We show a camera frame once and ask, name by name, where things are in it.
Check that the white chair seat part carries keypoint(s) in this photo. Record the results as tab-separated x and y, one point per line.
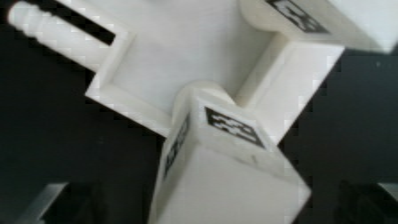
156	43

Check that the white chair leg block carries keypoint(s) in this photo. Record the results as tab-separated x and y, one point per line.
226	181
348	22

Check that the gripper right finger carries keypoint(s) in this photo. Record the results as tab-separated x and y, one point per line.
389	187

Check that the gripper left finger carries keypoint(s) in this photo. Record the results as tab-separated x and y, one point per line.
41	203

